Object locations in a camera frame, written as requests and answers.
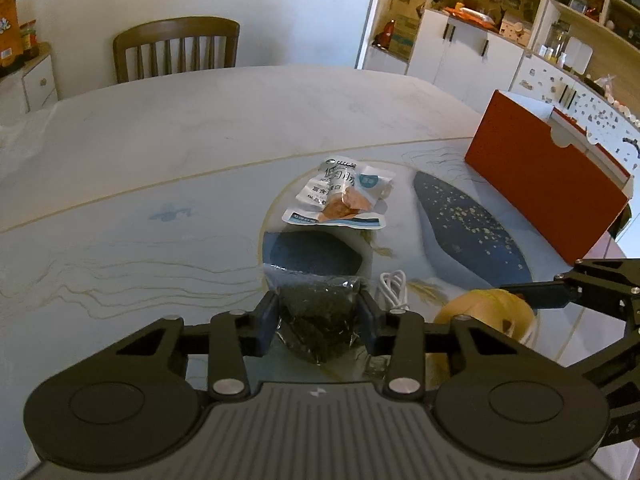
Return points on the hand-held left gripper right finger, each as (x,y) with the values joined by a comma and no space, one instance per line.
(370,327)

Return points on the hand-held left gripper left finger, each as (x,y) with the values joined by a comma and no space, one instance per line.
(267,325)

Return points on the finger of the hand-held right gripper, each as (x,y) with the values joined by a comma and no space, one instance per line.
(627,350)
(547,295)

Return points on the dark dried seaweed bag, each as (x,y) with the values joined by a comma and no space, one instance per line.
(320,320)

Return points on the yellow spotted pig toy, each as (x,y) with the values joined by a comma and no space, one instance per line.
(480,307)

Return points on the red cardboard box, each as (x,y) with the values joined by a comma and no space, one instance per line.
(540,185)

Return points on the white patterned desktop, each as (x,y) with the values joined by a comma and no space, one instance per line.
(150,135)

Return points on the white snack packet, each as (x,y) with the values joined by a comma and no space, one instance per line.
(340,195)

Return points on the orange packet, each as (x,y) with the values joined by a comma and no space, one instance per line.
(470,14)

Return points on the red bottle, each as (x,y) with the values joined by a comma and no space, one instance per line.
(384,35)

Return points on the printed cardboard carton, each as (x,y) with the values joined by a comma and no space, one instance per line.
(404,35)

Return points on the brown wooden chair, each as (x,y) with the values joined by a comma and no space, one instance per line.
(175,42)

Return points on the small white cabinet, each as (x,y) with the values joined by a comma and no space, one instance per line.
(35,82)

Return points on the glass jar with red label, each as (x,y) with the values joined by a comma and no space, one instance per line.
(29,37)

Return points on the orange snack box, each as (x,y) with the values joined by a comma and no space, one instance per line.
(7,30)

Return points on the white wall cabinet unit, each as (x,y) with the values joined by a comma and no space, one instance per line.
(470,55)

